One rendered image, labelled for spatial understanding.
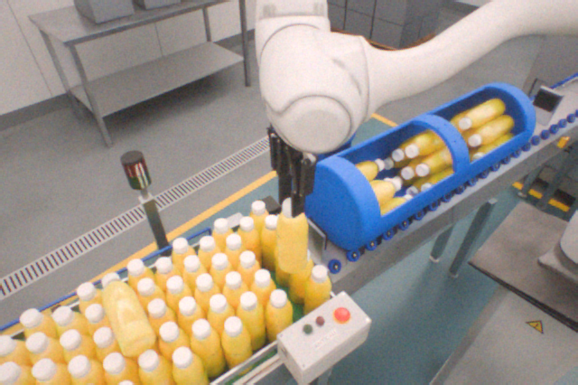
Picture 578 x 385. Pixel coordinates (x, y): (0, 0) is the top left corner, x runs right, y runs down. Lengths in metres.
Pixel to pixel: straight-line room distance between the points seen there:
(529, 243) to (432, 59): 0.95
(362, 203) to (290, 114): 0.68
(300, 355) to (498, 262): 0.66
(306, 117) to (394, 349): 1.86
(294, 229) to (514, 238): 0.77
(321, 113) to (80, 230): 2.59
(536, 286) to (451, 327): 1.12
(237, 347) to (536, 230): 0.98
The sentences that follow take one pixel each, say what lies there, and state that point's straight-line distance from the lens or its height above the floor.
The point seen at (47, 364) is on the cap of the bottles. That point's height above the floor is 1.10.
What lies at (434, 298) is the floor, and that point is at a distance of 2.40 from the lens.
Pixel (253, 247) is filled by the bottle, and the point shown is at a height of 1.03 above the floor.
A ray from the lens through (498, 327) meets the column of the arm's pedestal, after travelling 1.49.
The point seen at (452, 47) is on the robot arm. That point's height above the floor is 1.73.
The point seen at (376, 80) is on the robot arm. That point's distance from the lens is 0.46.
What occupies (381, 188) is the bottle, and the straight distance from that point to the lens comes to 1.18.
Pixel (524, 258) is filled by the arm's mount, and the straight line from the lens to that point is 1.32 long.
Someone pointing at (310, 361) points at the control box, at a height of 1.10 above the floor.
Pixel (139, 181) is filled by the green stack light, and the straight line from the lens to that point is 1.18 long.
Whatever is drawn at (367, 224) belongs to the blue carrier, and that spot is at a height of 1.14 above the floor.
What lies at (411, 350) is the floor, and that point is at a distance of 2.20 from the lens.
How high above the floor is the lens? 1.92
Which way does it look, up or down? 44 degrees down
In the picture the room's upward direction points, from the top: straight up
